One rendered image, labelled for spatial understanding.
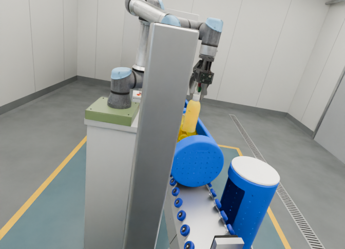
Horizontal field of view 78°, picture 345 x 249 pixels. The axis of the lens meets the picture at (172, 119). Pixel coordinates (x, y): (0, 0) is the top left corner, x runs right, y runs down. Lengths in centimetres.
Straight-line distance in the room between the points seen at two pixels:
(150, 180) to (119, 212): 134
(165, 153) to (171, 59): 14
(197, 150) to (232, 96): 528
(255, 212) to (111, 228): 102
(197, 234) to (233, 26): 546
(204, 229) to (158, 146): 77
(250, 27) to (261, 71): 115
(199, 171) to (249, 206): 37
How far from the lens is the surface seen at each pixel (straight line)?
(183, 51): 29
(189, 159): 110
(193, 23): 103
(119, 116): 126
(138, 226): 43
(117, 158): 142
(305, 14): 666
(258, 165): 145
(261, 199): 135
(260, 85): 645
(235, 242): 86
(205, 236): 104
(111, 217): 175
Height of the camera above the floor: 169
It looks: 22 degrees down
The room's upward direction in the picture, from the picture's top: 11 degrees clockwise
